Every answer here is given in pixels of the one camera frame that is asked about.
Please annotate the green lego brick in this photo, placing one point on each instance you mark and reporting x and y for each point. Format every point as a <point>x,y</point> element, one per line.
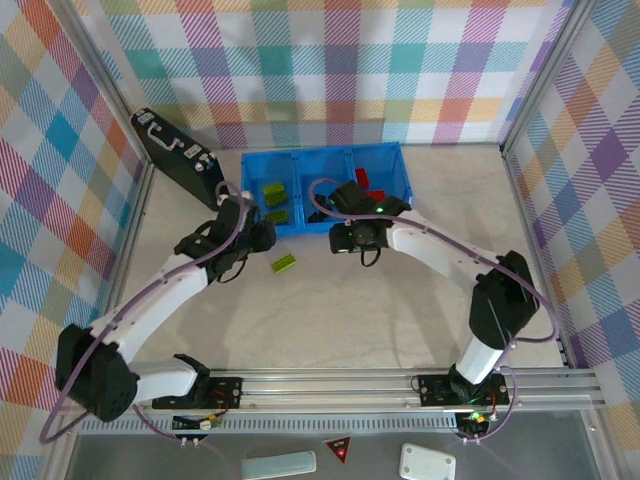
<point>283,263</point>
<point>279,201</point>
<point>272,188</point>
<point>276,216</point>

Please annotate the red lego brick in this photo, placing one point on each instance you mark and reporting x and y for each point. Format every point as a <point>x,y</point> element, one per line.
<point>376,193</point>
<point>363,176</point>

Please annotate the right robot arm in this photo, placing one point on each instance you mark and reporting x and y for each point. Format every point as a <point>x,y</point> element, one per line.
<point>505,300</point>

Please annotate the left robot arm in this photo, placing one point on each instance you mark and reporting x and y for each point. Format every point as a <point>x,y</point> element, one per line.
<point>95,380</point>

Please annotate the blue three-compartment bin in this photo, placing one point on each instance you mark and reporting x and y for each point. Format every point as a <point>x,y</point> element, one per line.
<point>320,165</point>

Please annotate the black briefcase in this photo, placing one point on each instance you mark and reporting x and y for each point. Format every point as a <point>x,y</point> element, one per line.
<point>175,155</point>

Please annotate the small electronics board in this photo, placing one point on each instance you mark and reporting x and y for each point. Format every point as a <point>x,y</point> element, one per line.
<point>210,423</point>
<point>475,419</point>

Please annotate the red triangle stop button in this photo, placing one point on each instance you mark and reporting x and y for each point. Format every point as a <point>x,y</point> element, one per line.
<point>340,448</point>

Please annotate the light blue rectangular pad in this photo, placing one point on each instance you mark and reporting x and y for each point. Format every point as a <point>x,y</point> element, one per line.
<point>278,464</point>

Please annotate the white rectangular plate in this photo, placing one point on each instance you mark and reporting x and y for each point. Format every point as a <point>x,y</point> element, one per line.
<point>427,461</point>

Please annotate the aluminium side rail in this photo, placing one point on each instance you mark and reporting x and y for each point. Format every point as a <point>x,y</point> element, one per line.
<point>522,200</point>
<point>132,220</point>

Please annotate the aluminium mounting rail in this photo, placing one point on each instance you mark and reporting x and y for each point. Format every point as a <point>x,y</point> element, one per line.
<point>325,390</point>

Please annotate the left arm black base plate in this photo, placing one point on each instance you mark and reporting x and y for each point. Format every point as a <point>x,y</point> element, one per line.
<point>225,392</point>

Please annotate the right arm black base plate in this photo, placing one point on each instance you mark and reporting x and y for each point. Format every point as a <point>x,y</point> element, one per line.
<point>435,390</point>

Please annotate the aluminium frame post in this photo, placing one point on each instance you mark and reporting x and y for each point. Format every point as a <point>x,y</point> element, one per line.
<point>107,80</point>
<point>540,75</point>

